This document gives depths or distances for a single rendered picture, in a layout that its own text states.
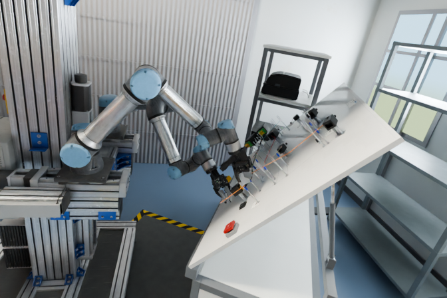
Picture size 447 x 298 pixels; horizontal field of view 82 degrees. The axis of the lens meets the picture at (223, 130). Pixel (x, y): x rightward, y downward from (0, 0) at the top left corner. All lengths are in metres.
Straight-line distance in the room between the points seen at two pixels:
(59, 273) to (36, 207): 0.84
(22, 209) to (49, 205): 0.11
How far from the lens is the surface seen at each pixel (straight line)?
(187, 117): 1.29
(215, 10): 3.37
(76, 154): 1.22
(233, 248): 1.58
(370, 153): 0.95
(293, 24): 3.71
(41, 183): 1.52
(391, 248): 3.28
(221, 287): 1.41
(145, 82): 1.08
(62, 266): 2.15
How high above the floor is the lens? 1.91
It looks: 21 degrees down
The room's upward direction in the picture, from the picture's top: 10 degrees clockwise
